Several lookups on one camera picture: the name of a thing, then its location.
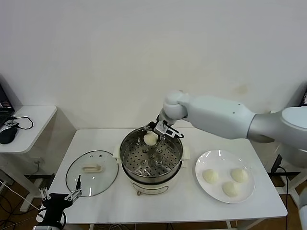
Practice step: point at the black computer mouse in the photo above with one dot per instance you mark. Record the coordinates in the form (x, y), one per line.
(8, 135)

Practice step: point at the small patterned usb hub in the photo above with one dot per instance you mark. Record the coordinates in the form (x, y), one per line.
(10, 123)

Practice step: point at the cream electric cooker base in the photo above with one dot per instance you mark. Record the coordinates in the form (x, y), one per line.
(151, 185)

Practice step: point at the white steamed baozi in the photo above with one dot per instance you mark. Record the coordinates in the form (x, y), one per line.
(150, 140)
(210, 176)
(230, 189)
(239, 175)

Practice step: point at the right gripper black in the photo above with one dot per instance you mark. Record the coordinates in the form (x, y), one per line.
(161, 119)

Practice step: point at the stainless steel steamer basket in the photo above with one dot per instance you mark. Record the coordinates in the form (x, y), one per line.
(168, 165)

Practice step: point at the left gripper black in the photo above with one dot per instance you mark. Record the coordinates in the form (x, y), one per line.
(56, 200)

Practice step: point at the white side table labelled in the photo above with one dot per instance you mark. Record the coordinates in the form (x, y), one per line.
(296, 198)

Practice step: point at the black laptop dark screen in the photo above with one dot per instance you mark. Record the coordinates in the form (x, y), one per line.
(304, 95)

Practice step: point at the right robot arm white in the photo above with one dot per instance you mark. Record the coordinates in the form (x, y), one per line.
(216, 112)

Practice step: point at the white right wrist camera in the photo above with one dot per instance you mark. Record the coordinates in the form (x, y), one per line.
(165, 130)

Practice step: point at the white round plate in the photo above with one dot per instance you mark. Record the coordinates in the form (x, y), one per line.
(225, 155)

